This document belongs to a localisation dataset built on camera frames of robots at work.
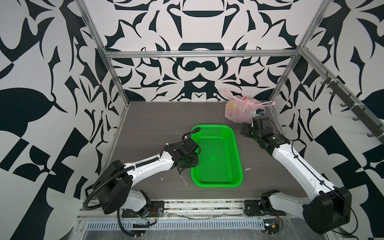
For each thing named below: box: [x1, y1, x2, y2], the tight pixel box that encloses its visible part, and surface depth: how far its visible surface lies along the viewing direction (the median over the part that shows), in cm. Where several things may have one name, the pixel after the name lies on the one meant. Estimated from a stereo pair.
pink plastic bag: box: [221, 90, 276, 124], surface depth 104 cm
